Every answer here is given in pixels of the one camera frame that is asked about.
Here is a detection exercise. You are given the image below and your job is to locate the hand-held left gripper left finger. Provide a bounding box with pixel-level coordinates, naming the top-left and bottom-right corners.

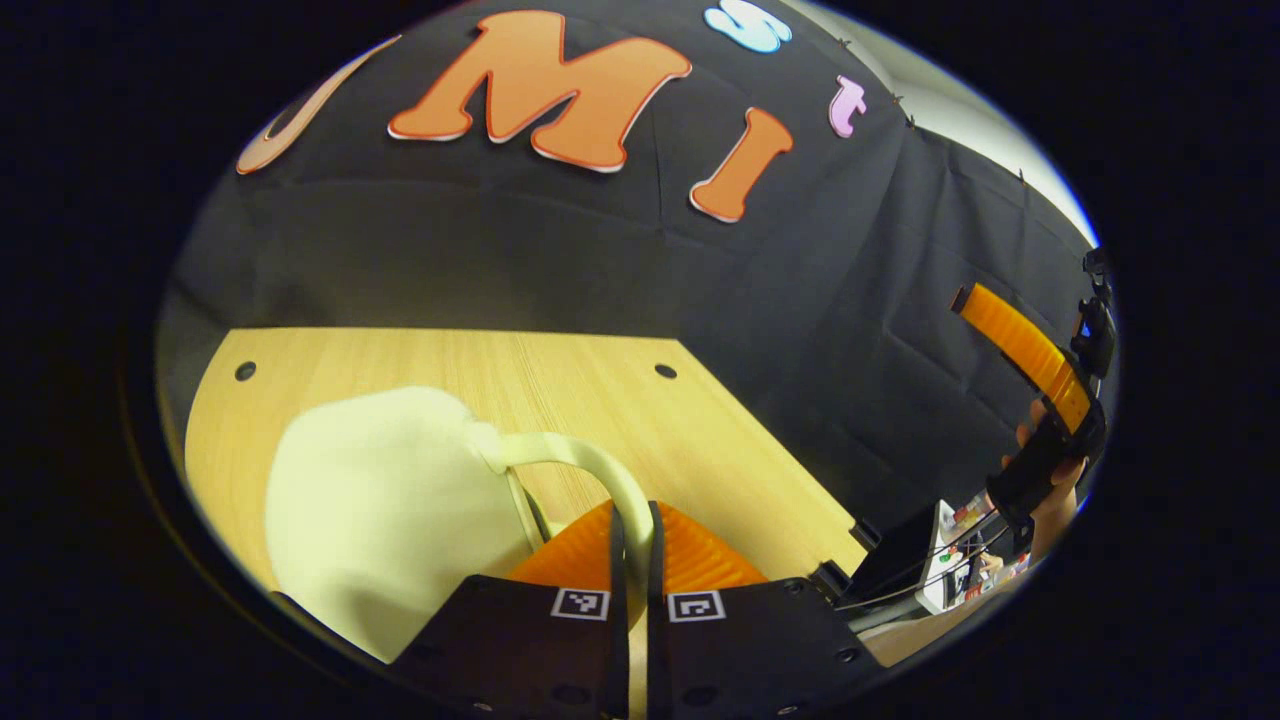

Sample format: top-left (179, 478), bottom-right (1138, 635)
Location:
top-left (385, 500), bottom-right (631, 720)

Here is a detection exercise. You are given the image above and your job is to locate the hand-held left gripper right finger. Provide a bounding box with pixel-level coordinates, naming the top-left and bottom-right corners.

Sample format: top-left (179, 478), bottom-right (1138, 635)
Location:
top-left (645, 500), bottom-right (886, 720)

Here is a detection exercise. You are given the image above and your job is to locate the pale yellow suitcase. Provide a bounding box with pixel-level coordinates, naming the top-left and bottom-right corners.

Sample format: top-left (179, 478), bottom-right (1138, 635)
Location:
top-left (265, 385), bottom-right (656, 666)

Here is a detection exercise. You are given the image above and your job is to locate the white printed box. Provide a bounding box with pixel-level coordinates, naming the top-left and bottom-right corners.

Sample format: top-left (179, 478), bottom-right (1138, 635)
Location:
top-left (920, 500), bottom-right (1031, 616)

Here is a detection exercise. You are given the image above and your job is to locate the black box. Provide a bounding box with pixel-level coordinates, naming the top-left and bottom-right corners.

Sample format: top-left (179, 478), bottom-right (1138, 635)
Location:
top-left (812, 500), bottom-right (946, 606)

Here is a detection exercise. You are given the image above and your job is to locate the black backdrop cloth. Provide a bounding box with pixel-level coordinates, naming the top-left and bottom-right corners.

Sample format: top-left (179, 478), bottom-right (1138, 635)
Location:
top-left (160, 0), bottom-right (1101, 546)

